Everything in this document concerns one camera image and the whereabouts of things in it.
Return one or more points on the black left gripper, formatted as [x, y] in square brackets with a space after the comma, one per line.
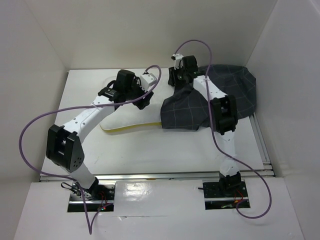
[140, 104]

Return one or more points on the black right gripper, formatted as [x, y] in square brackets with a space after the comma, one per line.
[172, 80]

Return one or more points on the white pillow with yellow edge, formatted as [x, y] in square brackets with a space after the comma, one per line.
[129, 117]

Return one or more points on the dark grey checked pillowcase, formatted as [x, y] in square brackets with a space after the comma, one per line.
[187, 108]

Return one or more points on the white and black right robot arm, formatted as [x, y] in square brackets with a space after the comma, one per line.
[223, 119]

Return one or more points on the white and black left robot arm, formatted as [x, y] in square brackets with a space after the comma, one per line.
[64, 143]

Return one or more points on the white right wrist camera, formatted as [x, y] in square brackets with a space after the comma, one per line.
[178, 60]

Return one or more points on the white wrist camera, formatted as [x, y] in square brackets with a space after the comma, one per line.
[147, 80]
[178, 60]

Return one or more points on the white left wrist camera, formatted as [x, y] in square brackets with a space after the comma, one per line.
[147, 80]

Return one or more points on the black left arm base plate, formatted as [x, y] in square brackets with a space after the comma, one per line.
[103, 201]

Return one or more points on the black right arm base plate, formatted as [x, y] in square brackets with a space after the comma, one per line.
[215, 198]

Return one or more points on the aluminium frame rail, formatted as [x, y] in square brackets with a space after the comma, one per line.
[155, 153]

